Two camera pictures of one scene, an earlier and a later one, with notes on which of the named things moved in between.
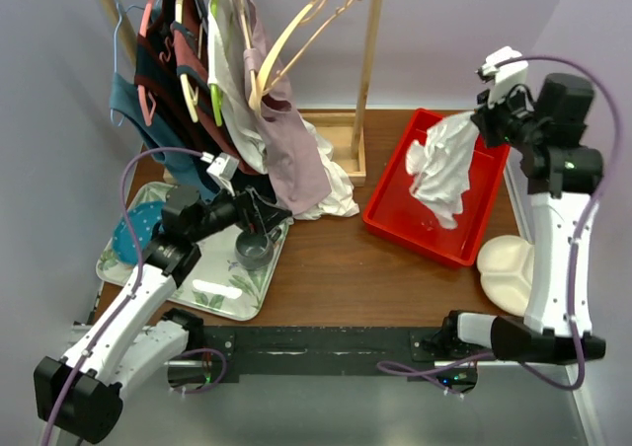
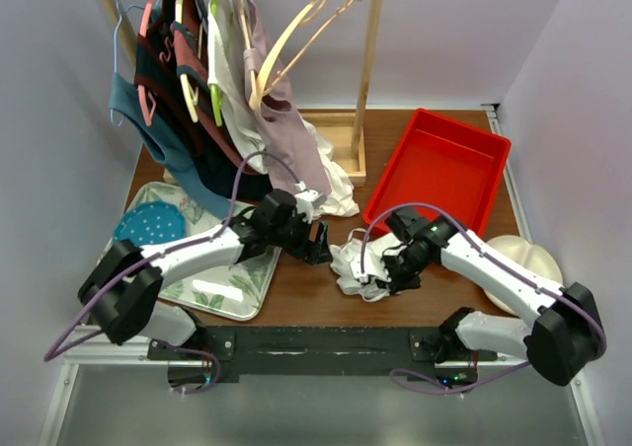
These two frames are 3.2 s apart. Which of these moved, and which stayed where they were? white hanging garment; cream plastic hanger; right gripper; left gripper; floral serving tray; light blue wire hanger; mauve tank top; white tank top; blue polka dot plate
Moved: white tank top; right gripper; left gripper
Stayed: mauve tank top; white hanging garment; light blue wire hanger; cream plastic hanger; floral serving tray; blue polka dot plate
